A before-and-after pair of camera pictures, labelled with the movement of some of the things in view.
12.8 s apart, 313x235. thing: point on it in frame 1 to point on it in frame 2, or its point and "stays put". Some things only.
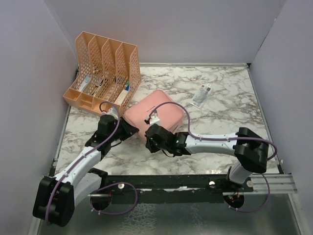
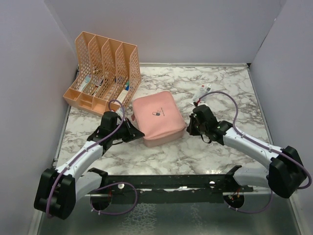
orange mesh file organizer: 109,73 stays put
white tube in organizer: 86,80 stays put
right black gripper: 149,146 to 193,130
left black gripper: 128,129 stays put
